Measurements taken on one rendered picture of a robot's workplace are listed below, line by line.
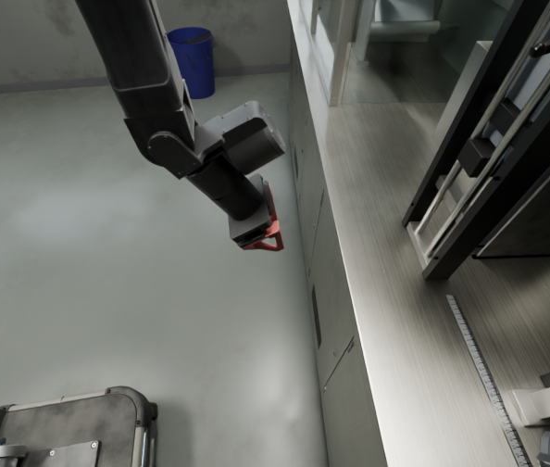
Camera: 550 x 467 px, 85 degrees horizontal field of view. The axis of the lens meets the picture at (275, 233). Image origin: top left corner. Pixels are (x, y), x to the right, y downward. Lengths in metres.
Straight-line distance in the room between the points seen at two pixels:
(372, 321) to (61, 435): 1.12
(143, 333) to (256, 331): 0.55
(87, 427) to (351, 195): 1.15
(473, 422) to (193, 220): 1.71
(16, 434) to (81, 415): 0.20
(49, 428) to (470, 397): 1.27
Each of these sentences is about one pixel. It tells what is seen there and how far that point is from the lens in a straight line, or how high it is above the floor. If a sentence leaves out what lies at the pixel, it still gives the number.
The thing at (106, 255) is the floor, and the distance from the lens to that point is 2.01.
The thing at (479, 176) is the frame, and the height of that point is 1.14.
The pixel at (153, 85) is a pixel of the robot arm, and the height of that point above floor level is 1.32.
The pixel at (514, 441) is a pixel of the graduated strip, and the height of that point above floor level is 0.90.
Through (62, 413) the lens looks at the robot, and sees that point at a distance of 1.43.
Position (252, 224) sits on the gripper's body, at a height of 1.13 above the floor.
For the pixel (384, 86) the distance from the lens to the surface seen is 1.19.
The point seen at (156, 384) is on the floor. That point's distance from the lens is 1.57.
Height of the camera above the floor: 1.45
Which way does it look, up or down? 52 degrees down
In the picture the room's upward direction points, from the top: straight up
